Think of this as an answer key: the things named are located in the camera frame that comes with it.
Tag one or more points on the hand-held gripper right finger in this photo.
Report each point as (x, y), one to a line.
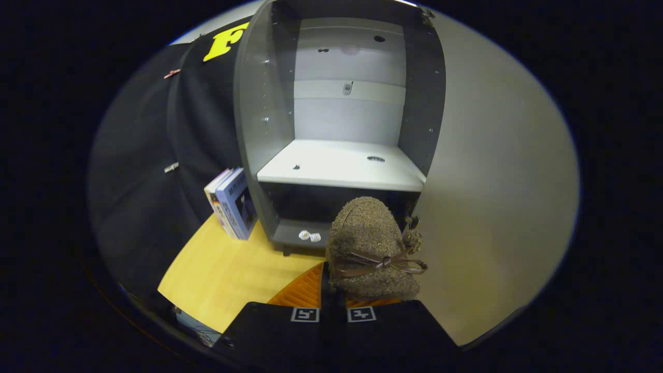
(393, 331)

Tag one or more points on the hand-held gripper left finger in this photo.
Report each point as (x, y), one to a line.
(274, 331)

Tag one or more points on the brown fuzzy shoe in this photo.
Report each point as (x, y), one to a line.
(368, 238)

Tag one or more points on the white cabinet shelf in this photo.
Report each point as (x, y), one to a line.
(336, 166)

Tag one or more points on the blue book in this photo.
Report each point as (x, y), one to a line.
(235, 202)

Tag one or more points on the white clip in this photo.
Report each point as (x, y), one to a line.
(171, 167)

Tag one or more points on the black backdrop cloth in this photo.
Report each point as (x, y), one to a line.
(145, 181)

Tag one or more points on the pink clip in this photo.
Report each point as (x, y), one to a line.
(172, 73)

